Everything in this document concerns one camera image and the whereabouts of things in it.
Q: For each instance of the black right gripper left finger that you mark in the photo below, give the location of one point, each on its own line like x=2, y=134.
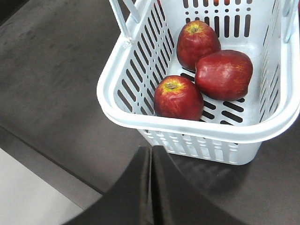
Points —
x=126, y=202

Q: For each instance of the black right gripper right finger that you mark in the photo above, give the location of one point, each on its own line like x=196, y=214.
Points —
x=176, y=202

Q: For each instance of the red yellow apple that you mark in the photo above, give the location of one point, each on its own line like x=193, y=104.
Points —
x=178, y=97
x=196, y=40
x=224, y=75

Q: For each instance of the light blue plastic basket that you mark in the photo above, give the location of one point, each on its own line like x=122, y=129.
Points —
x=267, y=31

